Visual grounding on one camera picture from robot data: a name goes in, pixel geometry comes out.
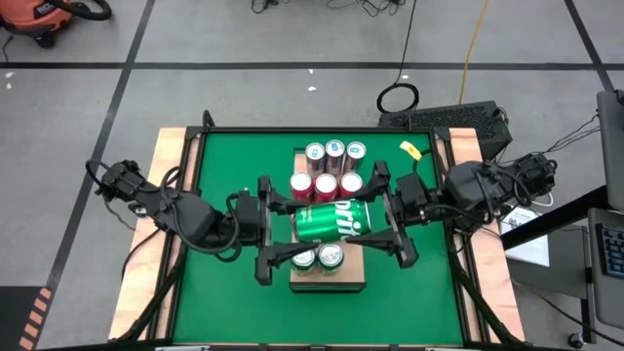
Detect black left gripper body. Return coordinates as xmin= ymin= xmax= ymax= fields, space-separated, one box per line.
xmin=226 ymin=175 xmax=274 ymax=288

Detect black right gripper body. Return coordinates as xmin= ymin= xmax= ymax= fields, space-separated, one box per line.
xmin=372 ymin=160 xmax=441 ymax=270

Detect green soda can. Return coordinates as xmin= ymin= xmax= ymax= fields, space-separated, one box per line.
xmin=291 ymin=249 xmax=318 ymax=274
xmin=317 ymin=242 xmax=345 ymax=272
xmin=292 ymin=198 xmax=373 ymax=244

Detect red soda can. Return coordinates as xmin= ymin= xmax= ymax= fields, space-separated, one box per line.
xmin=314 ymin=173 xmax=338 ymax=204
xmin=289 ymin=171 xmax=315 ymax=204
xmin=338 ymin=172 xmax=365 ymax=199

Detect wooden shelf black metal legs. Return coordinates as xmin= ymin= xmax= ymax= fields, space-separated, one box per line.
xmin=289 ymin=147 xmax=368 ymax=294

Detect black perforated computer case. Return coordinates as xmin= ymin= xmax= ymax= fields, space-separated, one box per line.
xmin=377 ymin=99 xmax=514 ymax=160

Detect green table mat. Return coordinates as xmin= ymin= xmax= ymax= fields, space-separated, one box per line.
xmin=173 ymin=131 xmax=464 ymax=346

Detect white paper sheet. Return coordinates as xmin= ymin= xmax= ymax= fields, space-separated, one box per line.
xmin=500 ymin=205 xmax=551 ymax=268

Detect black stand beam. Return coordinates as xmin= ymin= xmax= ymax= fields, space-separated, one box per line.
xmin=500 ymin=184 xmax=610 ymax=251

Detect grey monitor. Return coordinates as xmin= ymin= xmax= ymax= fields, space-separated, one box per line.
xmin=596 ymin=89 xmax=624 ymax=212

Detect grey keyboard console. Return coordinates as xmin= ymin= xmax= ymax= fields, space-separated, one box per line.
xmin=586 ymin=207 xmax=624 ymax=331

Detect hazard striped floor mat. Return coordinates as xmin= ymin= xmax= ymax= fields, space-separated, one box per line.
xmin=0 ymin=285 xmax=55 ymax=351

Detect orange shop vacuum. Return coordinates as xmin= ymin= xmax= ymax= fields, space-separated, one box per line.
xmin=0 ymin=0 xmax=75 ymax=50

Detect yellow cable tag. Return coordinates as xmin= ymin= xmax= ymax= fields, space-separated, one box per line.
xmin=399 ymin=139 xmax=423 ymax=162

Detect black aluminium table frame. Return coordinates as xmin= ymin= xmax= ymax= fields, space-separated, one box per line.
xmin=107 ymin=109 xmax=527 ymax=351

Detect black cable with coil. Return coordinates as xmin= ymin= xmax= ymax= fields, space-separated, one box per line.
xmin=375 ymin=0 xmax=421 ymax=115

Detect yellow hanging cable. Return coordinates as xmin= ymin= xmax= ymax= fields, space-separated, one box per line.
xmin=457 ymin=0 xmax=491 ymax=105

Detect black floor cable bundle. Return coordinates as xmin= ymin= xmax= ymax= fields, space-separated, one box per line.
xmin=250 ymin=0 xmax=280 ymax=15
xmin=325 ymin=0 xmax=407 ymax=19

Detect black vacuum hose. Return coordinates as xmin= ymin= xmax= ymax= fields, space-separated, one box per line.
xmin=48 ymin=0 xmax=113 ymax=22

